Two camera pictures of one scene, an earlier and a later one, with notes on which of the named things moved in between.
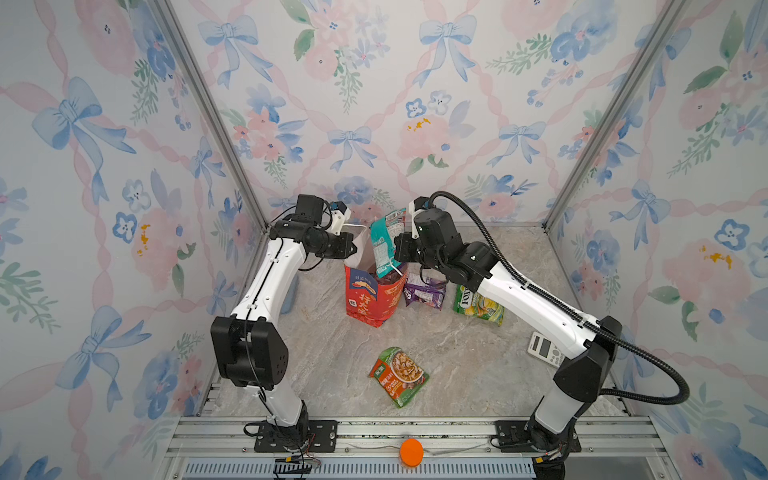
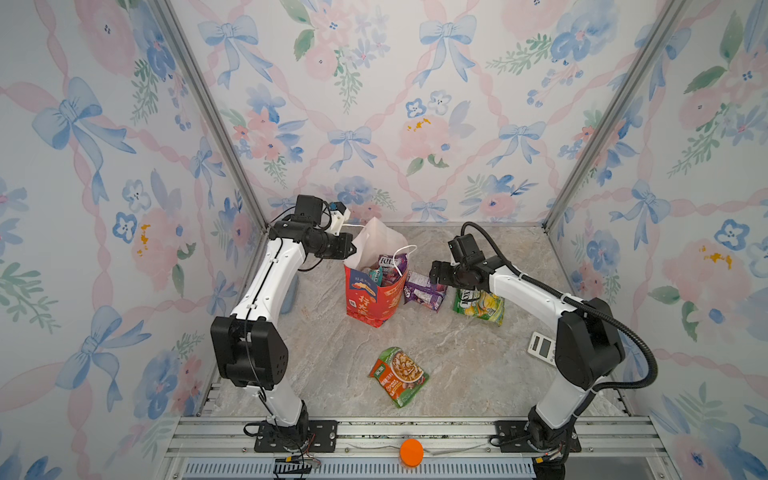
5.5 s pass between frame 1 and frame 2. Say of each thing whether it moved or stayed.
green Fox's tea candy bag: stayed
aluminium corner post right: stayed
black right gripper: moved
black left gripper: stayed
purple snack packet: stayed
